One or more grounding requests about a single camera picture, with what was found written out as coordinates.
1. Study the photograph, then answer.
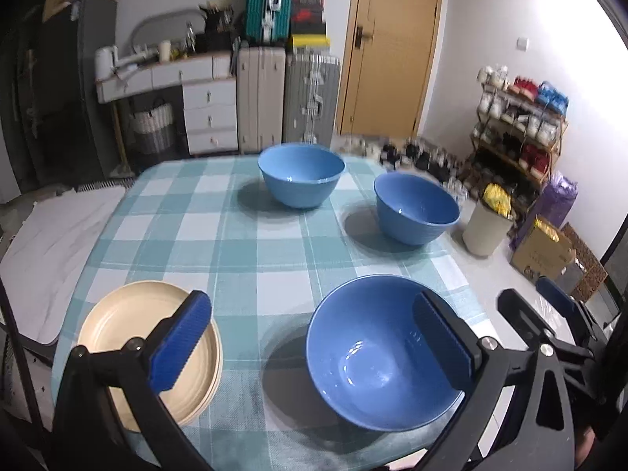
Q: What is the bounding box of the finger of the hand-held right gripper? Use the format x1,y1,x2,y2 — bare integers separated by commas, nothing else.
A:
536,276,612,355
498,287,595,362

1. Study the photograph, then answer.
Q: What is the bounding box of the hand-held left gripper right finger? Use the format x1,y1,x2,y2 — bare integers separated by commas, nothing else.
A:
412,290,577,471

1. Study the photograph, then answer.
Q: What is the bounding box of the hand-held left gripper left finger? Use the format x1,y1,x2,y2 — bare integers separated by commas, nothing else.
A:
51,289,217,471

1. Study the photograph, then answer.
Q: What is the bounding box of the pale yellow plate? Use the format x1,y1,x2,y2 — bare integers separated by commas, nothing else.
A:
77,281,219,433

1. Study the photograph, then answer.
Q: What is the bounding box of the blue bowl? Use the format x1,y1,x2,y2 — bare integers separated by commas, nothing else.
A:
374,173,461,247
257,143,346,209
305,276,467,433

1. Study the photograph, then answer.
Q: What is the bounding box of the grey box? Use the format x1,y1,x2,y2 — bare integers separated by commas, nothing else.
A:
559,260,584,290

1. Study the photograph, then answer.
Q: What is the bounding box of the brown patterned mat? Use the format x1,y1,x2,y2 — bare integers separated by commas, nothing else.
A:
559,222,609,302

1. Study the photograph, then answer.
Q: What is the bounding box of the cardboard box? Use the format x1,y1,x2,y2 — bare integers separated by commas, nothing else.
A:
510,216,576,285

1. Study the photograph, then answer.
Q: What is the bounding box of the white trash bin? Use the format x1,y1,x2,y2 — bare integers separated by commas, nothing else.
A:
462,199,513,257

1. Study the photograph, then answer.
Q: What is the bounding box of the purple bag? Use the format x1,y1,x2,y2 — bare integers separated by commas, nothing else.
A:
510,172,579,251

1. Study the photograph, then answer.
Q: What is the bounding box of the teal checked tablecloth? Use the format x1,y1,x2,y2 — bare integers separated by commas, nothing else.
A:
51,154,491,471

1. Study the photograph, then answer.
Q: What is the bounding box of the yellow bag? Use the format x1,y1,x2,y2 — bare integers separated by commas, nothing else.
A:
483,183,512,217

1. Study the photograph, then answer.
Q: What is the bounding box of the grey marble-top side table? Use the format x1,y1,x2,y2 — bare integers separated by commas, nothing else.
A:
0,185,127,347

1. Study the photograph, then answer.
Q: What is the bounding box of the wooden shoe rack with shoes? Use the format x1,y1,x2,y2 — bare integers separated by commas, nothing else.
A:
468,65,570,207

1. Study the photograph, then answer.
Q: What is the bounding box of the black and white rug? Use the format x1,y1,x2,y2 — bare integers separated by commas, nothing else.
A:
73,177,133,194

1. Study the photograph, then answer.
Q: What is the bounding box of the row of shoes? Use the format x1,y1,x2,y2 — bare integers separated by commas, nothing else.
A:
338,135,472,197

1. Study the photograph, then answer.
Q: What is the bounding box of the woven laundry basket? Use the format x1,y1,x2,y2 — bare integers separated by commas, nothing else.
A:
128,99,176,154

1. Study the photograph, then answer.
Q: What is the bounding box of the white dressing desk with drawers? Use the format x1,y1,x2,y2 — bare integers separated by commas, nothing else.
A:
95,51,241,155

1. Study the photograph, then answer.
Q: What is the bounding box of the beige suitcase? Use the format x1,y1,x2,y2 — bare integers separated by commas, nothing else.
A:
237,45,287,154

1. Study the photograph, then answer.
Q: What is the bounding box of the silver suitcase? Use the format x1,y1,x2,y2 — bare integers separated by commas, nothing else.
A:
282,51,341,148

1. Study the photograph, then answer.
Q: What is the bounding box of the dark grey refrigerator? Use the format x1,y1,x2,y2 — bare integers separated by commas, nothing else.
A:
42,0,119,182

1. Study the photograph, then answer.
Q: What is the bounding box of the black wardrobe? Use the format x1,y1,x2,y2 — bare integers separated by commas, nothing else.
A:
0,15,55,197

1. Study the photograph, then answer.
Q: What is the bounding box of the white kettle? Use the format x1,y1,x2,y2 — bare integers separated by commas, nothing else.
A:
94,45,119,82

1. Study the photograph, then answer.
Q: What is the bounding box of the wooden door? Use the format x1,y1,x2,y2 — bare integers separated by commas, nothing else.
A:
335,0,445,138

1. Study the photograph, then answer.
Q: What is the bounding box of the black bag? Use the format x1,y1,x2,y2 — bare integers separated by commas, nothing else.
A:
203,5,236,52

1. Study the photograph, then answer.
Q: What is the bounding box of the oval desk mirror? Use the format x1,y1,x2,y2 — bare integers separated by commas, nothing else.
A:
132,8,207,55

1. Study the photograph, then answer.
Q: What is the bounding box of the teal suitcase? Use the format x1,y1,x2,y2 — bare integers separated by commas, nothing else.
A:
245,0,296,44

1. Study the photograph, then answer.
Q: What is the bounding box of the stack of shoe boxes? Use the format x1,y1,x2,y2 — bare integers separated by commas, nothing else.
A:
289,0,329,55

